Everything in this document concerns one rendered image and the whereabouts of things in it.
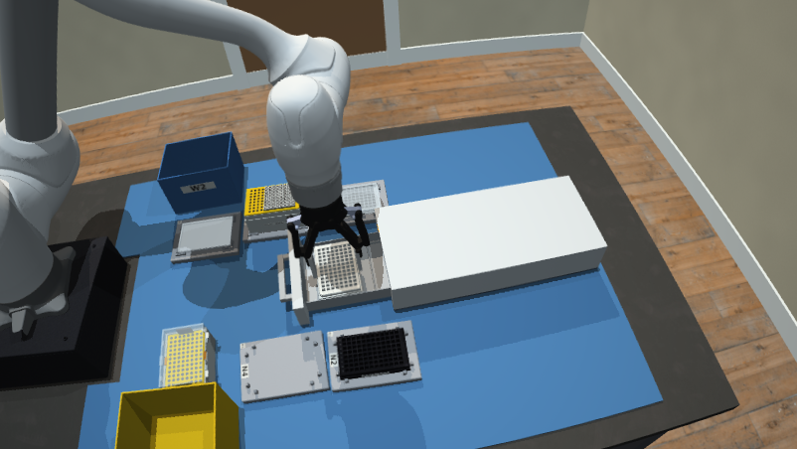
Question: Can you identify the dark blue open bin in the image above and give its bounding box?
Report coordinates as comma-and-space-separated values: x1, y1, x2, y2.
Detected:
157, 132, 244, 214

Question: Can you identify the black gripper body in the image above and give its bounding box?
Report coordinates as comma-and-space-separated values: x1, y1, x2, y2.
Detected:
298, 194, 348, 231

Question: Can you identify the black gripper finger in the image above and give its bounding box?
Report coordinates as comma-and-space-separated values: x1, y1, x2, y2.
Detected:
286, 215, 321, 278
329, 203, 370, 271

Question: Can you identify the yellow open-top bin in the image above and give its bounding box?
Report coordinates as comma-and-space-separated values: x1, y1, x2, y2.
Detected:
115, 382, 239, 449

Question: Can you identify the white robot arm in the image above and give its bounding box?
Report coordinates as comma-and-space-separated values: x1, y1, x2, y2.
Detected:
0, 0, 351, 336

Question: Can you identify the blue flat mat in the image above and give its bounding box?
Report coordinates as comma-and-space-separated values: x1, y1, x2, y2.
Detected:
78, 122, 663, 449

